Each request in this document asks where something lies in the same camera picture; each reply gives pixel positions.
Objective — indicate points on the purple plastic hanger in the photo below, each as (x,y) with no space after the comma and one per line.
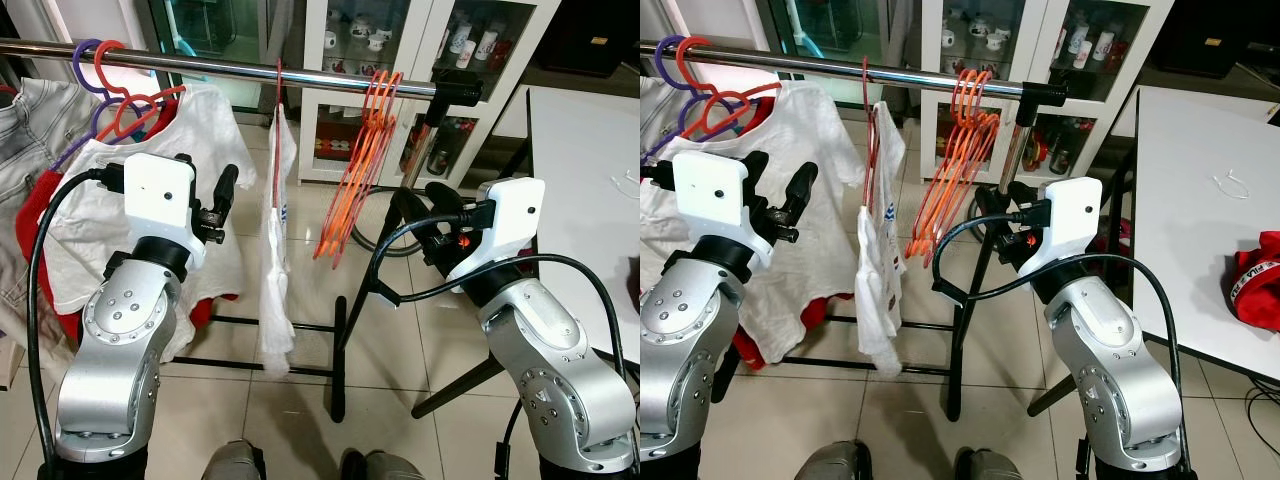
(662,60)
(78,62)

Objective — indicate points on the wide white t-shirt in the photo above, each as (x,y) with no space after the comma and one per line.
(215,140)
(810,290)

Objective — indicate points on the robot left leg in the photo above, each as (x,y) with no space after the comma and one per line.
(830,462)
(235,462)

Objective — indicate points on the thin red hanger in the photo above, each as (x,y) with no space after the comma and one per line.
(277,140)
(868,140)

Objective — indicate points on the robot right leg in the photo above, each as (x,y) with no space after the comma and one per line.
(390,468)
(995,468)

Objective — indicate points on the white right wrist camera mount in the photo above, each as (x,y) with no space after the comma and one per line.
(510,215)
(1072,215)

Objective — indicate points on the red white garment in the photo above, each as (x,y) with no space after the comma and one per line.
(1260,290)

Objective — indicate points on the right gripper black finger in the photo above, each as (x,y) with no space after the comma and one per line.
(408,203)
(445,197)
(1025,195)
(988,203)

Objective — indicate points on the dark glass display cabinet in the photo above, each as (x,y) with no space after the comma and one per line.
(840,25)
(220,25)

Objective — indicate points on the thick red plastic hanger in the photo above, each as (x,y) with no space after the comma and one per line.
(683,65)
(103,70)

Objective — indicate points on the white glass door cabinet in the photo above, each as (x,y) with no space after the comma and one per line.
(312,120)
(932,120)

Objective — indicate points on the grey jeans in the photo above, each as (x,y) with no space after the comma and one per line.
(655,115)
(30,130)

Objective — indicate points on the white table with black legs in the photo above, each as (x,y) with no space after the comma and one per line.
(1190,260)
(580,200)

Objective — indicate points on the white printed shirt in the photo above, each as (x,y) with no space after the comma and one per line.
(880,300)
(275,300)

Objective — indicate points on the robot leg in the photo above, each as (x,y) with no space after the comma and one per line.
(830,462)
(995,468)
(235,462)
(390,468)

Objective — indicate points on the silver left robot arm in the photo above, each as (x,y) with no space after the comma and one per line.
(690,340)
(115,340)

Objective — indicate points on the chrome clothes rail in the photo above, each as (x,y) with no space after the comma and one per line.
(230,68)
(830,68)

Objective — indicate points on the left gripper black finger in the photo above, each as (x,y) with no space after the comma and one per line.
(758,168)
(804,190)
(227,190)
(183,159)

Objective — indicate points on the plain red garment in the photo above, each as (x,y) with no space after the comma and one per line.
(812,312)
(35,215)

